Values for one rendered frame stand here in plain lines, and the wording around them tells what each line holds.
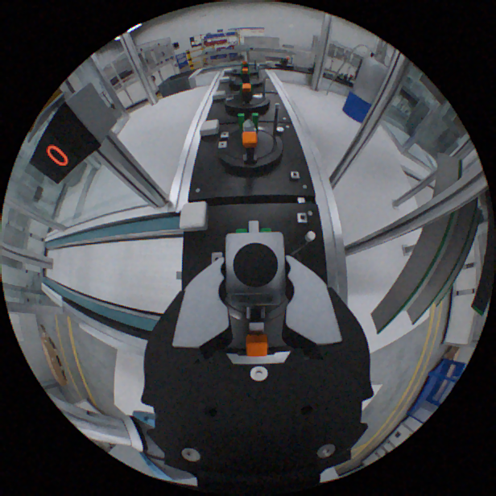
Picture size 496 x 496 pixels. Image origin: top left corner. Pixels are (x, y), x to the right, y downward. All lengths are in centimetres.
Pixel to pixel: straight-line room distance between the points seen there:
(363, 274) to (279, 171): 33
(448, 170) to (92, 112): 36
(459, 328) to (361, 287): 383
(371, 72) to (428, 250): 83
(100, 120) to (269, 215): 27
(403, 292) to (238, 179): 33
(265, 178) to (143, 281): 33
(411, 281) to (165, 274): 43
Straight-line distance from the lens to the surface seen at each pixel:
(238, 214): 27
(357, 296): 45
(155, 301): 37
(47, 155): 22
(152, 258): 37
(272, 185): 30
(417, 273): 25
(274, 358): 29
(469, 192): 20
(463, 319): 411
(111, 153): 24
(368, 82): 95
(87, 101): 18
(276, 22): 1059
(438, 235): 24
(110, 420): 47
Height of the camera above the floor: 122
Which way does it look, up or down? 78 degrees down
